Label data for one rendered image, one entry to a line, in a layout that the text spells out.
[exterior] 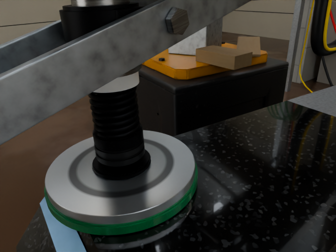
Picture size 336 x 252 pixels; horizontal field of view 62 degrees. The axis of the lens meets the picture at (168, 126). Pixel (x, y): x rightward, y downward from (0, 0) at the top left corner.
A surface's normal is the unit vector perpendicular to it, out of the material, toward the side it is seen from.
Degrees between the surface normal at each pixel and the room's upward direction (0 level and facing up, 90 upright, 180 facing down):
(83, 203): 0
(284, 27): 90
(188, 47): 90
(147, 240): 0
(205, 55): 90
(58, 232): 44
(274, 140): 0
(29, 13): 90
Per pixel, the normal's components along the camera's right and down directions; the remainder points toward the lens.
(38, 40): 0.65, 0.32
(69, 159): -0.04, -0.90
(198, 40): -0.49, 0.40
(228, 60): -0.78, 0.30
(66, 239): -0.61, -0.46
